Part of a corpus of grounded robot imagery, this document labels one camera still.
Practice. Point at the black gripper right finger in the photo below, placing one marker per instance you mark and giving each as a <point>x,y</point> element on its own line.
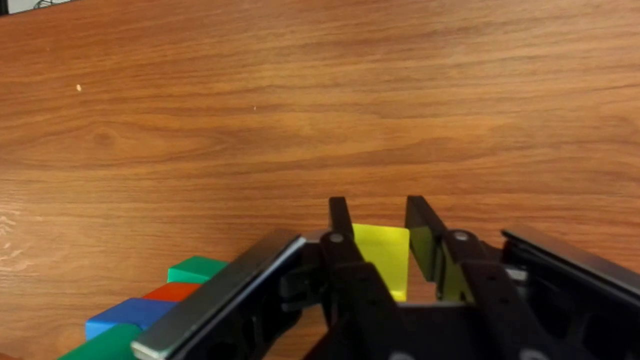
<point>460,263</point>

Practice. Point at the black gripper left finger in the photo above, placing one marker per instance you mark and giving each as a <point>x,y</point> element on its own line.
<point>346,267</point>

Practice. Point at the yellow block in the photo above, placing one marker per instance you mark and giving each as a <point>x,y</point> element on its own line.
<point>382,257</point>

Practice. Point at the green bridge block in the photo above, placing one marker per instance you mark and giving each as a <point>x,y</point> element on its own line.
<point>194,269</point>

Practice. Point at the red block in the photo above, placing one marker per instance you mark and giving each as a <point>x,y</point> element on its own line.
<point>173,293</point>

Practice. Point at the blue block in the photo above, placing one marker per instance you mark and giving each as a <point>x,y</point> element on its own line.
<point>131,315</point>

